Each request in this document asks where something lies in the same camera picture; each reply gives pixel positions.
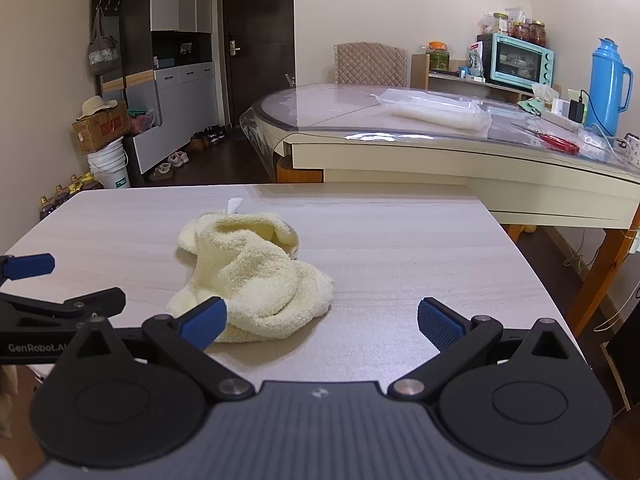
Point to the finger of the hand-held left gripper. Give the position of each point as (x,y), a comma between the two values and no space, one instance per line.
(60,307)
(32,266)

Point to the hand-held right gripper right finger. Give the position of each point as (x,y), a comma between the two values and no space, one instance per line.
(440,322)

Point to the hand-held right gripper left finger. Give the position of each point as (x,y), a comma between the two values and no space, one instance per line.
(202,325)

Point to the pale yellow towel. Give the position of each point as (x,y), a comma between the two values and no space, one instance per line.
(250,270)

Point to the dark oil bottle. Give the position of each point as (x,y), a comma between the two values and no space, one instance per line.
(61,197)
(46,209)
(75,186)
(91,182)

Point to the white plastic bucket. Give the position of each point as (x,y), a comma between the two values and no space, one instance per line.
(110,165)

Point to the cardboard box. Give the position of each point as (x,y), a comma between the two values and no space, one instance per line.
(100,130)

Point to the cream dining table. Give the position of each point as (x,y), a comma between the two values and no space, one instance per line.
(400,160)

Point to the row of shoes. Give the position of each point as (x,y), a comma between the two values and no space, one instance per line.
(177,159)

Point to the straw hat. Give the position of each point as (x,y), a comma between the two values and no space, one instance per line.
(97,107)

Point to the clear plastic bag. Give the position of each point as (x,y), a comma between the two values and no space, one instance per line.
(435,110)

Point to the grey hanging handbag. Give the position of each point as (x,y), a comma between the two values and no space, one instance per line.
(102,55)

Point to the light green cloth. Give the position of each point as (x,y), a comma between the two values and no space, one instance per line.
(530,106)

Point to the clear plastic table cover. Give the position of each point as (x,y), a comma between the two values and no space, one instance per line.
(325,105)

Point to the black charger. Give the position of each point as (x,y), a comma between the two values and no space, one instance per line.
(576,111)

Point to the white tissue pack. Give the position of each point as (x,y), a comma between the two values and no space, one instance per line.
(545,92)

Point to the wooden desktop shelf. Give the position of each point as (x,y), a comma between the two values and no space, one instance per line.
(420,67)

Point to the white patterned mug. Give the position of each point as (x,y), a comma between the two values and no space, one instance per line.
(633,152)

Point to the orange lid glass jar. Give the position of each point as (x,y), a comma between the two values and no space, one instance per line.
(438,57)

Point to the quilted beige chair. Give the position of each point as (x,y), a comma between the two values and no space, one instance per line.
(370,62)

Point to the teal toaster oven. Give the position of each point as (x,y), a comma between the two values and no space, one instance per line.
(520,60)

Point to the blue thermos flask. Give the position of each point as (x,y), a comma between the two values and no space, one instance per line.
(605,90)

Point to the grey and dark cabinet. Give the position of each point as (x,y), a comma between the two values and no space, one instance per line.
(170,0)

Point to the jar with red contents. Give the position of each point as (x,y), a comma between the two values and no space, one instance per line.
(538,35)
(520,31)

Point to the jar with pale contents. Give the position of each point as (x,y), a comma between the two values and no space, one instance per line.
(500,24)

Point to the dark wooden door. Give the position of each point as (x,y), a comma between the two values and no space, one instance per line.
(260,10)

